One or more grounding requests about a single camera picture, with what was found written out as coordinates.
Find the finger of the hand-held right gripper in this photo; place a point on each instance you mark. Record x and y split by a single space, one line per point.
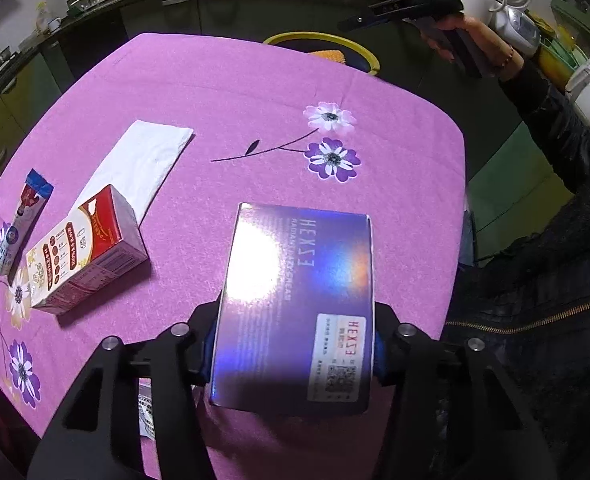
395 4
375 20

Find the person's right hand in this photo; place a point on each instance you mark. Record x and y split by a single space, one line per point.
475 27

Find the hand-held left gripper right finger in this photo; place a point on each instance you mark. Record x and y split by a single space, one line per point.
381 360

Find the purple floral tablecloth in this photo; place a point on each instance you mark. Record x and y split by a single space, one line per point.
250 100

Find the blue-topped white sachet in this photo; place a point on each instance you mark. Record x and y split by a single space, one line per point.
22 220

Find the shiny purple box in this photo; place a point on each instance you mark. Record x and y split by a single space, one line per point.
295 285

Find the grey white appliance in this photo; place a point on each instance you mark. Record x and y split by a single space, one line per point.
522 32

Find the white paper napkin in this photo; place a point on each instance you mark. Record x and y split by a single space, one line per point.
145 155

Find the person's black jacket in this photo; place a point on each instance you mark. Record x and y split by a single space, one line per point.
535 310

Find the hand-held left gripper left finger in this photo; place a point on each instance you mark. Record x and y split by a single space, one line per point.
206 365

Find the green lower cabinet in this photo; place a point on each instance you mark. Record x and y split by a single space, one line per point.
5 110

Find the red and white carton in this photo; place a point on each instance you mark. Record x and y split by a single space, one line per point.
90 260

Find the clear plastic jug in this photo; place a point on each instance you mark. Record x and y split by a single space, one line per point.
41 16

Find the person's right forearm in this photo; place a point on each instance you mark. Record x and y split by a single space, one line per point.
550 110

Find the steel cooking pot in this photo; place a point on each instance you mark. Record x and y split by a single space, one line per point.
0 60

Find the silver foil wrapper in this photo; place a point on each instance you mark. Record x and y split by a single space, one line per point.
146 407

